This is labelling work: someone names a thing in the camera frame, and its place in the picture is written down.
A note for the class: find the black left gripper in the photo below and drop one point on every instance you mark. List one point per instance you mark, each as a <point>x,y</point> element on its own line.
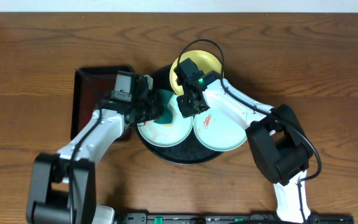
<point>150,103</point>

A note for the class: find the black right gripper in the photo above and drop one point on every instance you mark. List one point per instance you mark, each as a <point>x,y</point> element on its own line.
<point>186,112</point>

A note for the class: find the green yellow sponge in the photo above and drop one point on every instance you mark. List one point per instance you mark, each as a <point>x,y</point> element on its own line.
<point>166,107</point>

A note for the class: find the light green plate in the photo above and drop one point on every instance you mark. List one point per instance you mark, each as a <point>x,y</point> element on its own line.
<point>218,132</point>
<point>167,135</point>

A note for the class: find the yellow plate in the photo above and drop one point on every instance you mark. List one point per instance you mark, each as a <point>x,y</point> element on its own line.
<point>204,60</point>

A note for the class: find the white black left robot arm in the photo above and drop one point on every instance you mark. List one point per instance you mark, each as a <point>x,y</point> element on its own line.
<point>63,184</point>

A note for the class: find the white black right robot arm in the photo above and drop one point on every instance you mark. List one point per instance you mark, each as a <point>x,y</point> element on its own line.
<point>278,144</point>

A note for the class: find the round black serving tray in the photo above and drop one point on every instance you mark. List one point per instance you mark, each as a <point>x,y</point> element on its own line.
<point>190,151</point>

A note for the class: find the black rectangular water tray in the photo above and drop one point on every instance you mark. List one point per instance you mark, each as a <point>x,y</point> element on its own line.
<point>84,99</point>

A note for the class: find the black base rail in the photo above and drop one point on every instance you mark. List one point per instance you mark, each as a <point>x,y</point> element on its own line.
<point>143,218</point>

